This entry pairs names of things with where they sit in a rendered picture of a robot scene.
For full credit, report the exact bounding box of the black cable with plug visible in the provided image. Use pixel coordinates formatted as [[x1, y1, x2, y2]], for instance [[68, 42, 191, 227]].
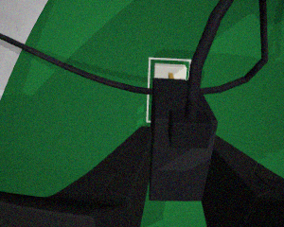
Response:
[[0, 0, 268, 201]]

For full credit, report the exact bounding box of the green circuit board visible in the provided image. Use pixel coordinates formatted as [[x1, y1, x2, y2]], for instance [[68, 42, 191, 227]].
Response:
[[0, 0, 284, 227]]

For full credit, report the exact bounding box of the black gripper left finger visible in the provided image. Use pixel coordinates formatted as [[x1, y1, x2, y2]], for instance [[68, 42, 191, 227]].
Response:
[[0, 126, 152, 227]]

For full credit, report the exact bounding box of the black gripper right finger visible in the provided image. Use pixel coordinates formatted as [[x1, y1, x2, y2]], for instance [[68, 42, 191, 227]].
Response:
[[201, 135, 284, 227]]

